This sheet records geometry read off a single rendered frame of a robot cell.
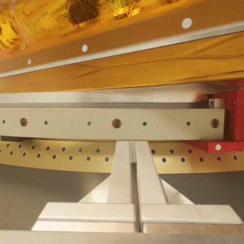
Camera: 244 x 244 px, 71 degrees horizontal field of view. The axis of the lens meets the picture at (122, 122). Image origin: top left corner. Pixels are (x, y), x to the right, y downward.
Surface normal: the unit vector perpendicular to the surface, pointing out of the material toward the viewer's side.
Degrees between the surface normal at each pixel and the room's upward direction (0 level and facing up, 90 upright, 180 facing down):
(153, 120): 90
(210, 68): 90
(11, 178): 62
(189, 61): 90
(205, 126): 90
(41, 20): 126
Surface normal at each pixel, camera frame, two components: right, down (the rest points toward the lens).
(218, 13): -0.52, 0.07
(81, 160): -0.13, -0.40
